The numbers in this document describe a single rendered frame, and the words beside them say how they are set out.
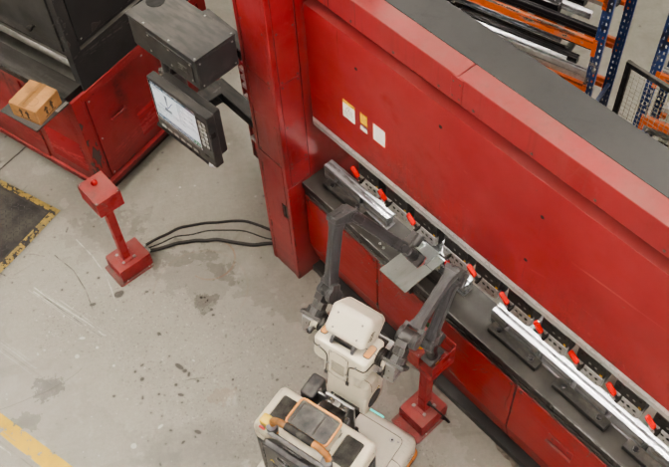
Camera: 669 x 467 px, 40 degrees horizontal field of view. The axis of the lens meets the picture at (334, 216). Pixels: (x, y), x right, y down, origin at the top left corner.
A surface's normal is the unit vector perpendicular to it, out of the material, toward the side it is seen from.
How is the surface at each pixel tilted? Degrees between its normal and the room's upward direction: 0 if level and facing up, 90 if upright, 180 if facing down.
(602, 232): 90
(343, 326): 48
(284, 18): 90
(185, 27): 0
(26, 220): 0
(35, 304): 0
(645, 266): 90
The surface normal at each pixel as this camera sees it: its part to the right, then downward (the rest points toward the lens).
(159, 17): -0.04, -0.59
